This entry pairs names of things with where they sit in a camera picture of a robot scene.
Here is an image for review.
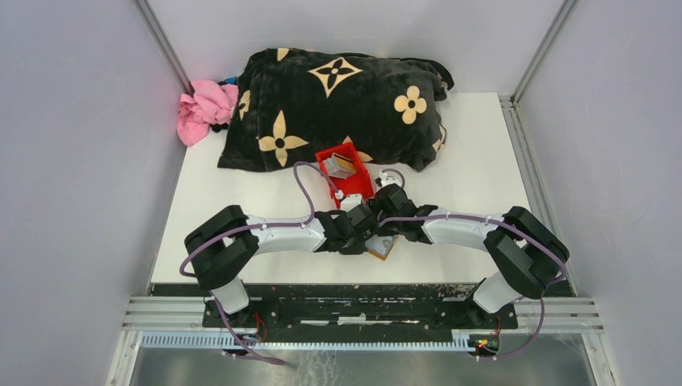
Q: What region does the red plastic bin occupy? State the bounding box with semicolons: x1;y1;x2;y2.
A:
315;140;374;208

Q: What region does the yellow leather card holder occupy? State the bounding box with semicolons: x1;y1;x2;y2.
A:
365;236;399;261

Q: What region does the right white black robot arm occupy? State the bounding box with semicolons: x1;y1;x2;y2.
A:
369;184;569;328

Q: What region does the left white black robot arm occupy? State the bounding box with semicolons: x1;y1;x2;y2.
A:
181;203;378;327

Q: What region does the stack of credit cards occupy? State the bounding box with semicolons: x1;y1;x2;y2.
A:
323;153;356;179

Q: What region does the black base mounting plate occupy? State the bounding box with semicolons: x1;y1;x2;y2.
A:
228;284;519;343

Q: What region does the black floral blanket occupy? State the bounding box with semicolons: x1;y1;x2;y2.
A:
217;48;454;172

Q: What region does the pink cloth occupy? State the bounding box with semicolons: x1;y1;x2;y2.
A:
176;80;238;147

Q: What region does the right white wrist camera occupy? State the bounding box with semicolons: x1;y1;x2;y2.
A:
375;171;400;190

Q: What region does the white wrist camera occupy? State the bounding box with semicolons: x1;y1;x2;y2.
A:
339;194;364;212
375;171;400;190

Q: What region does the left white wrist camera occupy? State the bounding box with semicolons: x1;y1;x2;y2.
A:
339;194;364;212

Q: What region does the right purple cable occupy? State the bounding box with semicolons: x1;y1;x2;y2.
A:
379;168;569;360

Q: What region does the purple cable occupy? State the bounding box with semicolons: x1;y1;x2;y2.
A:
179;161;345;367
379;168;569;360

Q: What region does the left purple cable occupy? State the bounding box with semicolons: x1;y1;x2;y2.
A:
179;161;345;367

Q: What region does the aluminium rail frame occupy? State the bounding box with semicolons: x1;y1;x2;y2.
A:
105;92;619;386

